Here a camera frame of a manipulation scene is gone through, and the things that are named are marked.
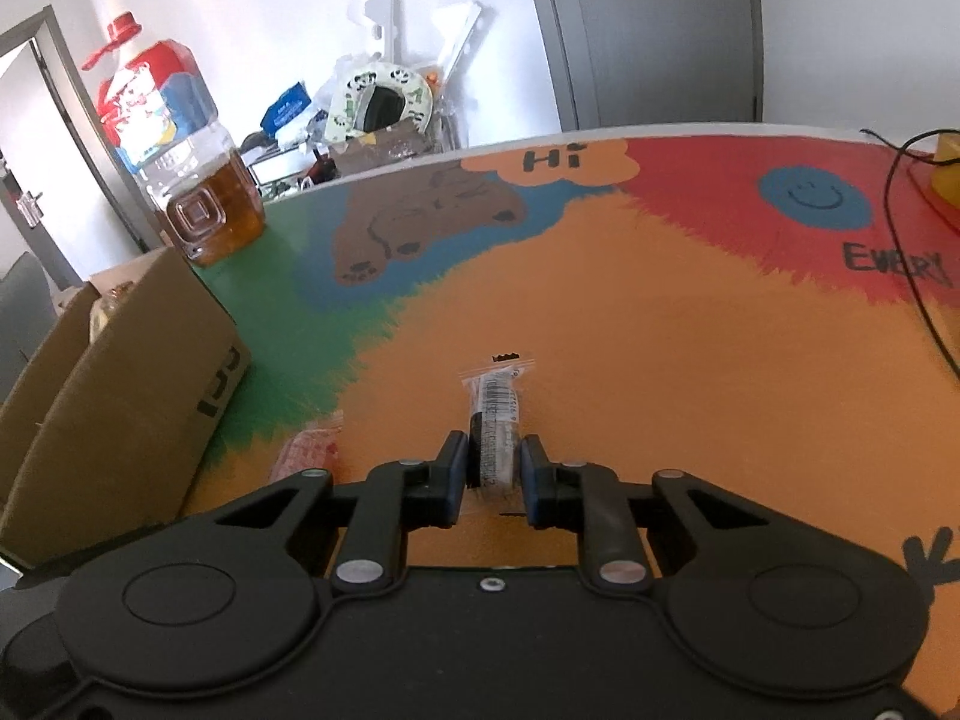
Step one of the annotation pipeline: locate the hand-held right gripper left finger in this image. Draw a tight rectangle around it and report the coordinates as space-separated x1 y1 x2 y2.
191 431 470 595

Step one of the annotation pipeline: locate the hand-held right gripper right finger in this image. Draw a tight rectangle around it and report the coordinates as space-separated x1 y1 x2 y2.
522 435 797 596

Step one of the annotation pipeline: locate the small clear snack packet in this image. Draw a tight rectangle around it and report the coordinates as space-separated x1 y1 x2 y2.
460 352 539 505

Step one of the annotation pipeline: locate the cardboard box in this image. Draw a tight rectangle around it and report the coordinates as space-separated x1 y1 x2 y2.
0 246 253 572

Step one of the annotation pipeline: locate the clear biscuit packet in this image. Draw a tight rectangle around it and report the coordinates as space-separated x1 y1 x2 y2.
88 281 140 344

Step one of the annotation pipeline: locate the orange snack packet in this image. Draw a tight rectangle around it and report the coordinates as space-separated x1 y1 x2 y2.
270 411 344 482

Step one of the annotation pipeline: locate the colourful cartoon table mat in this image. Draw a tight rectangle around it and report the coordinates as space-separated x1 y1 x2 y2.
178 124 960 587

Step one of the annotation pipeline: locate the brown SF paper bag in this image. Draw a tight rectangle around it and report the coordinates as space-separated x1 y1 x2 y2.
333 124 445 181

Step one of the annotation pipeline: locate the blue bag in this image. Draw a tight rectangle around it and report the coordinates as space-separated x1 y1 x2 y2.
261 82 314 134

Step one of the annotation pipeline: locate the large tea bottle red cap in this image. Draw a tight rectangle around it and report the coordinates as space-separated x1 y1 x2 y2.
78 11 268 268

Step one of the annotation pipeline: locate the grey door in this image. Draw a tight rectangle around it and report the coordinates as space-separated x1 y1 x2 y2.
517 0 767 133

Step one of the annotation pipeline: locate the grey chair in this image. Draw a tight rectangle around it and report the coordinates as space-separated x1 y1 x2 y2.
0 251 65 400

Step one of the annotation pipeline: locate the yellow packet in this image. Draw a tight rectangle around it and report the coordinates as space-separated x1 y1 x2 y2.
907 133 960 235

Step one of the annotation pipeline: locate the short white plastic bracket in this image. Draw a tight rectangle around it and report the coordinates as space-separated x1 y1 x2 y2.
433 3 497 92

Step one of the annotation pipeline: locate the looped black cable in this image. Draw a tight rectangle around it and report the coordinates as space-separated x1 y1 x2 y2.
860 127 960 380

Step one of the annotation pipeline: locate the tall white plastic bracket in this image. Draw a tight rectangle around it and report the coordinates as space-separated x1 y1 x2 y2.
348 0 400 62

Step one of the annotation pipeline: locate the grey doorway frame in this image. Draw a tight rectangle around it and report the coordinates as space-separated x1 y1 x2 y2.
0 4 152 295

